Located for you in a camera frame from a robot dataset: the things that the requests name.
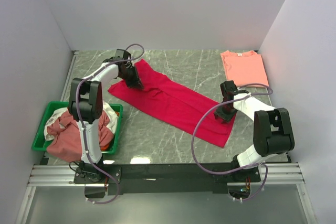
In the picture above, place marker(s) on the aluminium extrusion rail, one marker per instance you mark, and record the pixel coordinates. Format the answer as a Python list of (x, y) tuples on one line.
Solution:
[(62, 175)]

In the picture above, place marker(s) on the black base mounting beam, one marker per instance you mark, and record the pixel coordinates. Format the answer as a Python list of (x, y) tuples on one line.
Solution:
[(170, 186)]

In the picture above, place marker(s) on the magenta red t shirt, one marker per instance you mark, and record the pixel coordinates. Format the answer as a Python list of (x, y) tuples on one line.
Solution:
[(164, 99)]

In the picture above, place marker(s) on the white crumpled shirt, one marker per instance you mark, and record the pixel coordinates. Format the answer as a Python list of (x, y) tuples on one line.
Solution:
[(112, 114)]

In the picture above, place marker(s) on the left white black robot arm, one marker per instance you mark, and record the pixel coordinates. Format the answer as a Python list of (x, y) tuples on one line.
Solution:
[(86, 105)]

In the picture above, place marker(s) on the orange garment in basket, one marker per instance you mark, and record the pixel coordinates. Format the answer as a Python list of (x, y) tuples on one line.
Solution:
[(104, 148)]

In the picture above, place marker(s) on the folded salmon pink t shirt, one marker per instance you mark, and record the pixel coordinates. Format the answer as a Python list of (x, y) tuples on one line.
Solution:
[(244, 68)]

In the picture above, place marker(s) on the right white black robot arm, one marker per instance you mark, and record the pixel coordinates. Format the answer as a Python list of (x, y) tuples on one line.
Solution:
[(272, 133)]

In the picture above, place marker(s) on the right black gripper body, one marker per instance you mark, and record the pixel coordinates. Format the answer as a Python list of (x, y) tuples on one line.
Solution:
[(225, 113)]

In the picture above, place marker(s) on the dusty pink crumpled shirt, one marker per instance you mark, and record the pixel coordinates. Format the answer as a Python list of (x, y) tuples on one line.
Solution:
[(67, 144)]

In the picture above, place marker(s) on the green plastic laundry basket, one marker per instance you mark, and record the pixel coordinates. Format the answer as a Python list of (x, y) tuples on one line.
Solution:
[(40, 144)]

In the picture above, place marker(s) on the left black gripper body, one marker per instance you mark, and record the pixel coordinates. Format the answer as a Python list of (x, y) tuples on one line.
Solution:
[(130, 76)]

